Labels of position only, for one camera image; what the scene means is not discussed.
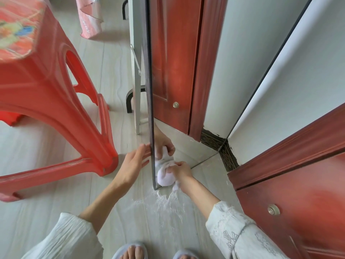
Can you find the grey slipper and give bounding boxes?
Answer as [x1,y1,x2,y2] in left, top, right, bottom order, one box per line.
[112,242,149,259]
[172,249,200,259]

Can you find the dark patterned baseboard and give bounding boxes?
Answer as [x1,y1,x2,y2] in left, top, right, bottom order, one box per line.
[219,140,240,173]

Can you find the person's right hand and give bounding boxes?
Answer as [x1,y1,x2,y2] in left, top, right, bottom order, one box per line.
[167,161,194,191]

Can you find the white printed sleeve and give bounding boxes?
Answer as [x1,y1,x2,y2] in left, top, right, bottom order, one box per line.
[205,201,291,259]

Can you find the person's right forearm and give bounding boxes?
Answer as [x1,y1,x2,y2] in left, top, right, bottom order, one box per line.
[181,177,220,220]

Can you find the red wooden door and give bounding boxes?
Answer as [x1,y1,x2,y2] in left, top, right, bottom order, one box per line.
[236,152,345,259]

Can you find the white powder spill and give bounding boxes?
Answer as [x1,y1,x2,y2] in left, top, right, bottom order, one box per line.
[133,186,190,223]

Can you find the white mirror back stand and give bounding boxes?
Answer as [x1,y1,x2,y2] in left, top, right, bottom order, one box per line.
[128,0,148,135]

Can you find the person's left forearm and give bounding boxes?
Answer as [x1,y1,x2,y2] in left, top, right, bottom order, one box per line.
[78,177,130,235]

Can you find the person's left foot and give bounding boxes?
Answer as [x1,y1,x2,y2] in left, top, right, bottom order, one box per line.
[126,245,146,259]

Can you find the black framed mirror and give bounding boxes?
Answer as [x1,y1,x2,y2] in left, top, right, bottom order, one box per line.
[140,0,315,191]

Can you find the metal hinge brace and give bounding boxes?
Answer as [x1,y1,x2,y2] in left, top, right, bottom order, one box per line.
[130,44,142,76]

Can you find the red wooden door frame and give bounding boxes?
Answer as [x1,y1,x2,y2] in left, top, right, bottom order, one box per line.
[227,103,345,191]

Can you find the red plastic stool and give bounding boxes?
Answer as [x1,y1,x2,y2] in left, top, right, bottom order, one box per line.
[0,0,119,203]

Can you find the white crinkled sleeve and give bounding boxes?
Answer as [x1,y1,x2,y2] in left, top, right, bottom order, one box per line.
[21,212,104,259]

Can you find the pink plastic bag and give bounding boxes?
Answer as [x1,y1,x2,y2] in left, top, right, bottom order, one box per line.
[75,0,104,40]

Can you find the white cleaning cloth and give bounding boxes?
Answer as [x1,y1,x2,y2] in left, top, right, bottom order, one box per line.
[155,156,181,192]

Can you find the person's left hand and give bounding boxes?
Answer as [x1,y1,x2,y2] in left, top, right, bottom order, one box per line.
[115,144,151,190]

